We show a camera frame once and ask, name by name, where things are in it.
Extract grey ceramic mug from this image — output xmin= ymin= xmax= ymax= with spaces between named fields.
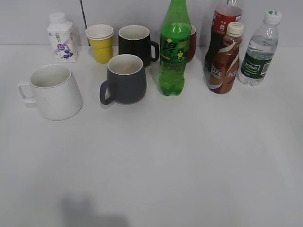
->
xmin=99 ymin=54 xmax=147 ymax=105

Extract clear water bottle green label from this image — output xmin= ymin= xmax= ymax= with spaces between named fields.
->
xmin=238 ymin=10 xmax=282 ymax=86

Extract brown coffee drink bottle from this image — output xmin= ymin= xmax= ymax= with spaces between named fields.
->
xmin=208 ymin=22 xmax=244 ymax=94

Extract black ceramic mug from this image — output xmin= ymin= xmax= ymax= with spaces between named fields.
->
xmin=118 ymin=25 xmax=160 ymax=67

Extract cola bottle red label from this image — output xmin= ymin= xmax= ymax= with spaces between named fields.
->
xmin=205 ymin=0 xmax=242 ymax=72

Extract green soda bottle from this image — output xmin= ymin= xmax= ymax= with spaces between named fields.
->
xmin=159 ymin=0 xmax=192 ymax=96

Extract white ceramic mug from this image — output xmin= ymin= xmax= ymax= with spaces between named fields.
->
xmin=18 ymin=64 xmax=83 ymax=121

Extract yellow paper cup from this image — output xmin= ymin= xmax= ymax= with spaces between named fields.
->
xmin=85 ymin=24 xmax=114 ymax=63

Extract black cable on wall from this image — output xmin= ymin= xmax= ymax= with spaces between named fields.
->
xmin=80 ymin=0 xmax=88 ymax=29

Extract white yogurt bottle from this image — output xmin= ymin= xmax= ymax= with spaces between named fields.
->
xmin=47 ymin=12 xmax=79 ymax=63

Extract dark red mug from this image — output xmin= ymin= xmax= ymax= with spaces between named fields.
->
xmin=187 ymin=25 xmax=196 ymax=62

